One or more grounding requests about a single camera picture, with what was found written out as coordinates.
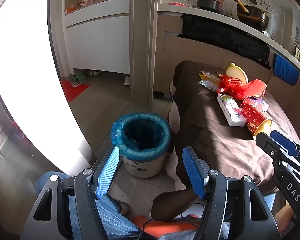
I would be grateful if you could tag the white shoe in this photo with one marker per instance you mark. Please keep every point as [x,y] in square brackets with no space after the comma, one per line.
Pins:
[127,80]

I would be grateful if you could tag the wooden kitchen counter cabinet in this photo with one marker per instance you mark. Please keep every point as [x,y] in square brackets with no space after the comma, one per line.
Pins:
[165,55]

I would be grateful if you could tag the black cooking pot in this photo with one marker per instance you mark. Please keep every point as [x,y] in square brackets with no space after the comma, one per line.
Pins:
[207,3]

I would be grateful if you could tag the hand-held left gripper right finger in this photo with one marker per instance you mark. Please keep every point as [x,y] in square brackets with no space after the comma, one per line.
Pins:
[193,173]

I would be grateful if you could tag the orange object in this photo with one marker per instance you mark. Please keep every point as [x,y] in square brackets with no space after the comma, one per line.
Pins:
[165,227]

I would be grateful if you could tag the black wok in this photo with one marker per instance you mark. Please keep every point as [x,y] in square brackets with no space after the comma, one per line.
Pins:
[252,18]

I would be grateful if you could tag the grey sandal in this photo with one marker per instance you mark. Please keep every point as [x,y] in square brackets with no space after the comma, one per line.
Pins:
[125,207]

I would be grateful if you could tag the wooden spatula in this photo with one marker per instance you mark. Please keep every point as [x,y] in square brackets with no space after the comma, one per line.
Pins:
[241,5]

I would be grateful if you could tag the red doormat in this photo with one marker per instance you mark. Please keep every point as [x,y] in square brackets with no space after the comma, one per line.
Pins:
[72,90]

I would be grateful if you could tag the green shoe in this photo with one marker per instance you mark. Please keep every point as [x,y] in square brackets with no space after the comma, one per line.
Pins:
[80,81]
[74,78]

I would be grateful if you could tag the white printed flat box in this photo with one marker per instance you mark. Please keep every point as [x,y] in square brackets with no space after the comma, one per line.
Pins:
[233,118]

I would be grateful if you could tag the white shoe cabinet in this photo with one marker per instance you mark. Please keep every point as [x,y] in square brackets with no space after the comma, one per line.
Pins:
[97,42]

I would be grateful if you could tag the brown tablecloth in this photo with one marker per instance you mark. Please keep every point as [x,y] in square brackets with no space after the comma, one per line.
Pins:
[215,135]

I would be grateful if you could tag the red plastic bag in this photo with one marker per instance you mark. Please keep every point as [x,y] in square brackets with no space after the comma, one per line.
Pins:
[231,87]

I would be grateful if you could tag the white trash bin blue liner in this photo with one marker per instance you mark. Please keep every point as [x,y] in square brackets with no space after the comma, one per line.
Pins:
[140,166]

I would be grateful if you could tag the person's leg in jeans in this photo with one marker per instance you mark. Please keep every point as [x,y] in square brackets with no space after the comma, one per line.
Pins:
[110,220]

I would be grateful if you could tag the clear yellow printed wrapper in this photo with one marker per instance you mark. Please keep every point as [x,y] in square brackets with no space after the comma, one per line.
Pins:
[210,83]

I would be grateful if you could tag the red paper cup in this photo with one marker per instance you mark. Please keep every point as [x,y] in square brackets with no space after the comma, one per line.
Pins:
[252,120]

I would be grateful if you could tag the clear plastic container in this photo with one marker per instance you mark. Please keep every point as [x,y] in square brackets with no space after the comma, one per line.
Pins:
[176,3]

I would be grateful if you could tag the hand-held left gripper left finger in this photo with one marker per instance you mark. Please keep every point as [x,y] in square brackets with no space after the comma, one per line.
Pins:
[107,173]

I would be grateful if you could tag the blue towel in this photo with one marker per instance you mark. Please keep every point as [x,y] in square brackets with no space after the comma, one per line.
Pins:
[286,70]

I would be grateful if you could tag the pink toy figure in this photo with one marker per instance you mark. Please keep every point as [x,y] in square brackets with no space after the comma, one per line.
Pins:
[86,1]

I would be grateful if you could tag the white shoes pair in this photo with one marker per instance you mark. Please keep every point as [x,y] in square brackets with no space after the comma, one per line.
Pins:
[95,73]

